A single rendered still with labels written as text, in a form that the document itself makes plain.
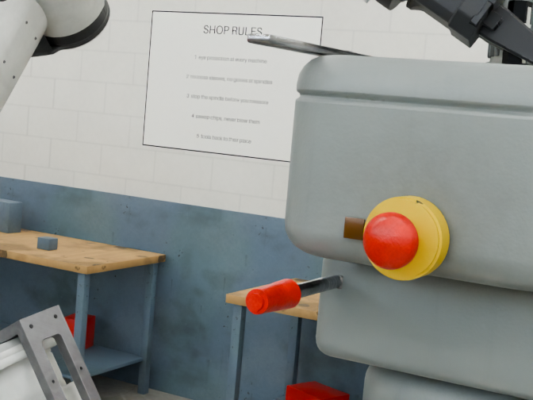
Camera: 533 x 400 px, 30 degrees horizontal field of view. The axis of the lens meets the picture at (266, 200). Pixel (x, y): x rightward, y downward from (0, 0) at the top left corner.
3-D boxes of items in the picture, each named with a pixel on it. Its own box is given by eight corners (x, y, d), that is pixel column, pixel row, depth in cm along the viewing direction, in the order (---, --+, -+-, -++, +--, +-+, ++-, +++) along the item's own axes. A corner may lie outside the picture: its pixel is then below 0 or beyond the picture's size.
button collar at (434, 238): (436, 286, 70) (445, 201, 69) (358, 273, 72) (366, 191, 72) (446, 283, 71) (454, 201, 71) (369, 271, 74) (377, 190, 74)
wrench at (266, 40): (281, 44, 71) (281, 32, 71) (234, 42, 73) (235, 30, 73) (408, 70, 92) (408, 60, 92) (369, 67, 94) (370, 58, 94)
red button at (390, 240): (408, 275, 67) (414, 217, 67) (354, 266, 69) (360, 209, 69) (425, 270, 70) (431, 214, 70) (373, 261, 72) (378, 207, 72)
